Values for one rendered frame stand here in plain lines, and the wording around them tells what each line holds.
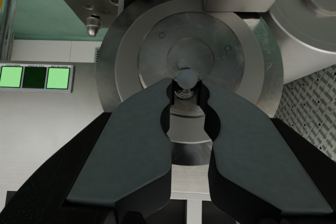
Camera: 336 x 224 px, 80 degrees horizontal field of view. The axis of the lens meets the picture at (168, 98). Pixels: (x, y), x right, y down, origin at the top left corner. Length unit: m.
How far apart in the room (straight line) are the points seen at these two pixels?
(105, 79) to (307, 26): 0.17
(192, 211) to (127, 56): 0.42
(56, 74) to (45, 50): 3.02
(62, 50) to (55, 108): 2.91
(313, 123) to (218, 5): 0.22
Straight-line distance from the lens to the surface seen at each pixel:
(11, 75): 0.64
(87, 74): 0.55
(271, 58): 0.18
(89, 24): 0.57
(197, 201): 0.52
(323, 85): 0.32
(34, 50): 3.68
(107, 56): 0.17
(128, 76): 0.16
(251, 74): 0.17
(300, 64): 0.23
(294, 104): 0.37
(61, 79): 0.56
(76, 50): 3.36
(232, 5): 0.17
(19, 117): 0.61
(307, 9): 0.22
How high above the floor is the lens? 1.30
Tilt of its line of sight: 9 degrees down
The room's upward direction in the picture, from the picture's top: 178 degrees counter-clockwise
